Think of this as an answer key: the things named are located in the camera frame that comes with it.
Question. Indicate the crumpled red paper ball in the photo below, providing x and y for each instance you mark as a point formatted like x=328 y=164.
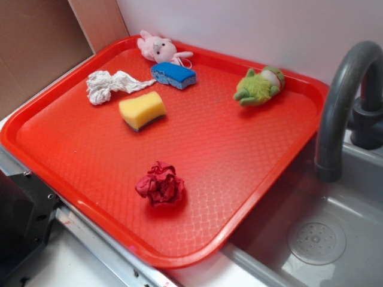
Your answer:
x=161 y=185

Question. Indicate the grey toy sink basin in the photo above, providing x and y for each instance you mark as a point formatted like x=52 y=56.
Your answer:
x=259 y=244

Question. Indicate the round sink drain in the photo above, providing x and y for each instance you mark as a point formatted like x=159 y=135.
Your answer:
x=316 y=240

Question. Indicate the pink plush bunny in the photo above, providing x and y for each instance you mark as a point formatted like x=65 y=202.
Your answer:
x=159 y=50

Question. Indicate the grey curved faucet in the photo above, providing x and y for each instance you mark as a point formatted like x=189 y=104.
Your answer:
x=354 y=102

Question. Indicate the yellow sponge with dark base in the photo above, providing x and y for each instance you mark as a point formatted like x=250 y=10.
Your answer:
x=140 y=111

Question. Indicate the crumpled white paper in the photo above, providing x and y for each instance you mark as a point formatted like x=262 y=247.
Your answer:
x=101 y=84

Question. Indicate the blue sponge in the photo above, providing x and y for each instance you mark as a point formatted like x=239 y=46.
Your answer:
x=173 y=75

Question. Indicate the green plush frog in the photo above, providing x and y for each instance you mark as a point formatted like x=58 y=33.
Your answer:
x=256 y=89

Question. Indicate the red plastic tray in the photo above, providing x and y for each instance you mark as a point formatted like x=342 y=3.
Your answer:
x=227 y=155

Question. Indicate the brown cardboard panel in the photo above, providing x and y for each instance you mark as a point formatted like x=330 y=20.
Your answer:
x=43 y=40

